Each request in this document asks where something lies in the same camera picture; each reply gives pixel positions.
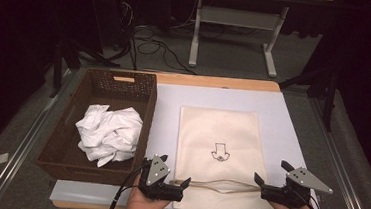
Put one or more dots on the black tripod stand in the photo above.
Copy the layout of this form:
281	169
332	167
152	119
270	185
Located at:
57	67
330	96

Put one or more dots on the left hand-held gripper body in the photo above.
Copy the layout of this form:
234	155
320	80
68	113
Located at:
158	191

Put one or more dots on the white table mat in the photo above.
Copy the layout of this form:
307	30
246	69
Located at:
169	116

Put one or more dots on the white garment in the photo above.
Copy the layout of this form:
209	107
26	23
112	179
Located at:
111	135

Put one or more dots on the white desk frame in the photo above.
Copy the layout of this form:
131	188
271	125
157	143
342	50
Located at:
195	35

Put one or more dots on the metal floor rail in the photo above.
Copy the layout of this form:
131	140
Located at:
342	163
19	151

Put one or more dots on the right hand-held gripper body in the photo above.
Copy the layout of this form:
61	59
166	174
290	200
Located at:
286	194

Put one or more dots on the black computer tower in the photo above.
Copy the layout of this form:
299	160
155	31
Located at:
113	15

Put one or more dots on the person's left hand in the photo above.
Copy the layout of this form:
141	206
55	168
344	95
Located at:
142	208

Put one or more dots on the brown woven basket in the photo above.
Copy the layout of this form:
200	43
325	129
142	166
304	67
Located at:
69	155

